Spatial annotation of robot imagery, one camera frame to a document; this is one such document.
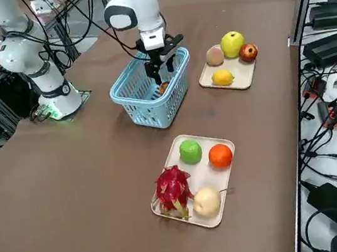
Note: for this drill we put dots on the green apple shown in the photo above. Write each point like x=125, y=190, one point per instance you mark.
x=190, y=152

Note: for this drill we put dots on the yellow lemon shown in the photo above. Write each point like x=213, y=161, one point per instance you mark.
x=222, y=77

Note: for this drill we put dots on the red dragon fruit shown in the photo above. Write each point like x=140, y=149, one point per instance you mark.
x=173, y=190

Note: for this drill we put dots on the red yellow apple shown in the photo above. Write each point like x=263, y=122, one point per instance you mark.
x=164, y=88

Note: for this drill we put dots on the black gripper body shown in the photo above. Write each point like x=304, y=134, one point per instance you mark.
x=173, y=41

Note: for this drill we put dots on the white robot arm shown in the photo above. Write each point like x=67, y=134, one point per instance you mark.
x=50, y=77

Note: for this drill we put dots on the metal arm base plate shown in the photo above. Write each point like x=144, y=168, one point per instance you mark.
x=83, y=96

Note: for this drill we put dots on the dark red pomegranate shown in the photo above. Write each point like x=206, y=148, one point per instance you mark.
x=248, y=53

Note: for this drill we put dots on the orange black connector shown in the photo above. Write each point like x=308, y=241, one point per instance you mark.
x=332, y=115
x=314, y=88

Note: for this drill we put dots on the pale cream pear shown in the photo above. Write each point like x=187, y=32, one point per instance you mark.
x=206, y=202

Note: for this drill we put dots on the orange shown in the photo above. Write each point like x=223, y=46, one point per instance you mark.
x=220, y=155

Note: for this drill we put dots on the beige tray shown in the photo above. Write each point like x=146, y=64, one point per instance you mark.
x=204, y=176
x=241, y=72

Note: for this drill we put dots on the pink green peach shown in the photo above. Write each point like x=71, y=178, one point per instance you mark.
x=214, y=55

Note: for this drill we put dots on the long black power adapter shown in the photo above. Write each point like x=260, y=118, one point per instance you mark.
x=332, y=14
x=331, y=46

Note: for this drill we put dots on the light blue plastic basket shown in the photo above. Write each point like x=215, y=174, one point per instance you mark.
x=153, y=112

